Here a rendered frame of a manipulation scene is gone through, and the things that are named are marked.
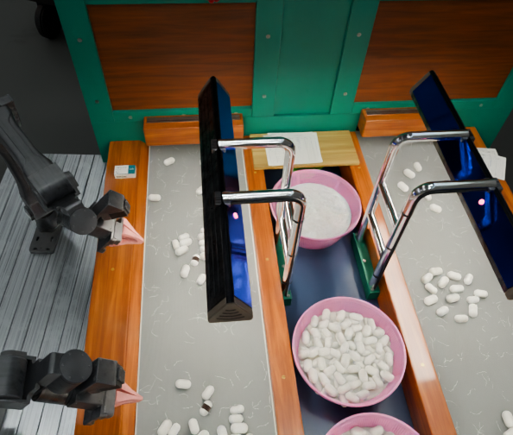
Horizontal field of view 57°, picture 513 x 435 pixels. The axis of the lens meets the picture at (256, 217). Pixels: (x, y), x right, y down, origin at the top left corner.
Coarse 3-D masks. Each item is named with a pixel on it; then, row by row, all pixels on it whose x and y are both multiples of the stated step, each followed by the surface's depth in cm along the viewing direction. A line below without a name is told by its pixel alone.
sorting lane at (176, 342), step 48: (192, 144) 154; (192, 192) 141; (144, 240) 130; (192, 240) 131; (144, 288) 121; (192, 288) 122; (144, 336) 113; (192, 336) 114; (240, 336) 114; (144, 384) 106; (192, 384) 107; (240, 384) 107; (144, 432) 100
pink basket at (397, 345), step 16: (320, 304) 118; (336, 304) 120; (352, 304) 120; (368, 304) 118; (304, 320) 116; (384, 320) 117; (400, 336) 113; (400, 352) 112; (400, 368) 109; (336, 400) 103; (368, 400) 107
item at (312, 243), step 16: (304, 176) 146; (320, 176) 146; (336, 176) 144; (352, 192) 141; (272, 208) 135; (352, 208) 141; (352, 224) 135; (304, 240) 132; (320, 240) 129; (336, 240) 135
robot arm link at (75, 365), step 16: (16, 352) 81; (80, 352) 80; (32, 368) 80; (48, 368) 75; (64, 368) 76; (80, 368) 78; (32, 384) 78; (48, 384) 78; (64, 384) 76; (0, 400) 75; (16, 400) 76
